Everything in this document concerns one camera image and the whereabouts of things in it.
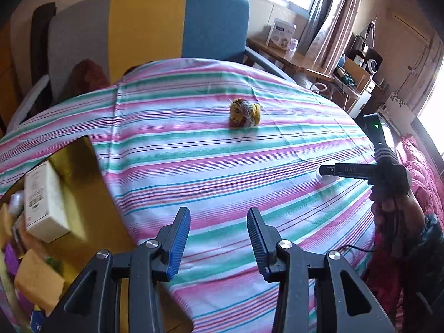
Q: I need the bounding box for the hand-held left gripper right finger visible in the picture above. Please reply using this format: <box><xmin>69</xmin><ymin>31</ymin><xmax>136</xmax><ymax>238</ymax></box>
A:
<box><xmin>246</xmin><ymin>208</ymin><xmax>396</xmax><ymax>333</ymax></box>

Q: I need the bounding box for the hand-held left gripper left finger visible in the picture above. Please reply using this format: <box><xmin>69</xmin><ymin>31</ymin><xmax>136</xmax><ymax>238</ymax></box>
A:
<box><xmin>49</xmin><ymin>207</ymin><xmax>191</xmax><ymax>333</ymax></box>

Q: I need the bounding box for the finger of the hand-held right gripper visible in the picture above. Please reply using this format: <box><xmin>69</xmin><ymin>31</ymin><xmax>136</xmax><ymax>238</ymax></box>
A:
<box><xmin>319</xmin><ymin>162</ymin><xmax>375</xmax><ymax>179</ymax></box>

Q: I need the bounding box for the white ball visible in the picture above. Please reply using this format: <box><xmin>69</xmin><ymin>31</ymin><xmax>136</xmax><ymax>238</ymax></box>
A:
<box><xmin>317</xmin><ymin>160</ymin><xmax>342</xmax><ymax>185</ymax></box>

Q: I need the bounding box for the gold tin box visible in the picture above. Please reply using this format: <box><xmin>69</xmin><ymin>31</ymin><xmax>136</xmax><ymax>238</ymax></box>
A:
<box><xmin>0</xmin><ymin>136</ymin><xmax>195</xmax><ymax>333</ymax></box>

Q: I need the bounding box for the yellow ball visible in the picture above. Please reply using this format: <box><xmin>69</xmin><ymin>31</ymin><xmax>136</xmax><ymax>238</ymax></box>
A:
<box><xmin>229</xmin><ymin>98</ymin><xmax>261</xmax><ymax>128</ymax></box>

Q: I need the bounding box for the tall beige box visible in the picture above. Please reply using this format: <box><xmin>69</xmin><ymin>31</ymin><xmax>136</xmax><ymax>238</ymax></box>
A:
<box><xmin>24</xmin><ymin>160</ymin><xmax>72</xmax><ymax>243</ymax></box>

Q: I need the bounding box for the yellow sponge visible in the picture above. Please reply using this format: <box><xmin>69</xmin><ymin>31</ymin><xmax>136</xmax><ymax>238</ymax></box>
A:
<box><xmin>14</xmin><ymin>249</ymin><xmax>65</xmax><ymax>316</ymax></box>

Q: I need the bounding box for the blue packet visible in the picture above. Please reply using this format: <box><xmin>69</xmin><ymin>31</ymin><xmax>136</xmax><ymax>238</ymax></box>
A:
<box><xmin>29</xmin><ymin>310</ymin><xmax>46</xmax><ymax>333</ymax></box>

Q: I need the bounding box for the purple candy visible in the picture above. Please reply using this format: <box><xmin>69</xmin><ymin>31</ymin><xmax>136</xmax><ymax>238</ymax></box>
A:
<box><xmin>2</xmin><ymin>241</ymin><xmax>25</xmax><ymax>278</ymax></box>

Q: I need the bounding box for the silver foil candy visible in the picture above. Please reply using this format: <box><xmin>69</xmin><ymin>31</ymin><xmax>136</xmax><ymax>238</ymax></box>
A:
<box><xmin>9</xmin><ymin>192</ymin><xmax>26</xmax><ymax>216</ymax></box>

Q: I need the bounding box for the person's right hand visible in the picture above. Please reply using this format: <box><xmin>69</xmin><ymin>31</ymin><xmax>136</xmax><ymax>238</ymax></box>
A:
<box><xmin>369</xmin><ymin>189</ymin><xmax>425</xmax><ymax>250</ymax></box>

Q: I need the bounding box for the pink quilt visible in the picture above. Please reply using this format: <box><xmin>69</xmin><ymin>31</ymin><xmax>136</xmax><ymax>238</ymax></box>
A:
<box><xmin>395</xmin><ymin>135</ymin><xmax>444</xmax><ymax>216</ymax></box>

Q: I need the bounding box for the small white cabinet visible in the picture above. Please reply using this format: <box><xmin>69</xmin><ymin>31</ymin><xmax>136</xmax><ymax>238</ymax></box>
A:
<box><xmin>347</xmin><ymin>90</ymin><xmax>373</xmax><ymax>118</ymax></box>

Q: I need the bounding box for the white floral box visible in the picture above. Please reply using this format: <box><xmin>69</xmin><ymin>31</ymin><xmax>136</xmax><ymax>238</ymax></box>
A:
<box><xmin>380</xmin><ymin>92</ymin><xmax>417</xmax><ymax>125</ymax></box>

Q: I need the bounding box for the wooden open box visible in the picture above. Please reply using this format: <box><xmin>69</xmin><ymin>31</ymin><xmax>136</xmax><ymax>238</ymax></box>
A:
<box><xmin>335</xmin><ymin>57</ymin><xmax>370</xmax><ymax>92</ymax></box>

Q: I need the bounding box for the striped tablecloth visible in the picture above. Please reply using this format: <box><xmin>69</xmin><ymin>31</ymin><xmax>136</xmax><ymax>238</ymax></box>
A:
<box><xmin>0</xmin><ymin>57</ymin><xmax>385</xmax><ymax>333</ymax></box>

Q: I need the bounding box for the wooden side table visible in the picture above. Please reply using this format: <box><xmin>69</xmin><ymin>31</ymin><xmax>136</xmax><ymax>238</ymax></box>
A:
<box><xmin>247</xmin><ymin>36</ymin><xmax>347</xmax><ymax>84</ymax></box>

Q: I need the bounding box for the white carton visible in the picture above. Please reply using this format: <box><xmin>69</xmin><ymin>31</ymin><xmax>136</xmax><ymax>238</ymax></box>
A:
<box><xmin>266</xmin><ymin>18</ymin><xmax>297</xmax><ymax>49</ymax></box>

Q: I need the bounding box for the patterned curtain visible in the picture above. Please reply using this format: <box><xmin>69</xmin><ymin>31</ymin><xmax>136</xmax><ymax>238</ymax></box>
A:
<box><xmin>298</xmin><ymin>0</ymin><xmax>366</xmax><ymax>65</ymax></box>

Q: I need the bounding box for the dark red cloth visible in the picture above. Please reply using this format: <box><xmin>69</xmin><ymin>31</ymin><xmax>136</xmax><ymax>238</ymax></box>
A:
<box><xmin>71</xmin><ymin>59</ymin><xmax>112</xmax><ymax>94</ymax></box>

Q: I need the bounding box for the grey yellow blue chair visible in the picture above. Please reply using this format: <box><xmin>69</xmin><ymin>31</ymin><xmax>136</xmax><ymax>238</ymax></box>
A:
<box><xmin>7</xmin><ymin>0</ymin><xmax>295</xmax><ymax>125</ymax></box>

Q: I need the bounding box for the black cable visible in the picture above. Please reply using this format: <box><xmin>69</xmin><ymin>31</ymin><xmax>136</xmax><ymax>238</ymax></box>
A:
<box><xmin>333</xmin><ymin>244</ymin><xmax>382</xmax><ymax>261</ymax></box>

